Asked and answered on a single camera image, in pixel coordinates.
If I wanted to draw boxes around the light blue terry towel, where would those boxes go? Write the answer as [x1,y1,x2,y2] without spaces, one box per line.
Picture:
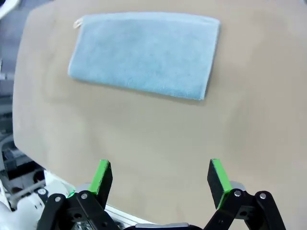
[68,13,221,101]

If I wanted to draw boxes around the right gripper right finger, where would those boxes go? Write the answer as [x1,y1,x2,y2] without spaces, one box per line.
[202,158,287,230]

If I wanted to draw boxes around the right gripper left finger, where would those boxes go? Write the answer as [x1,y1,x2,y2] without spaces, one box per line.
[39,159,125,230]

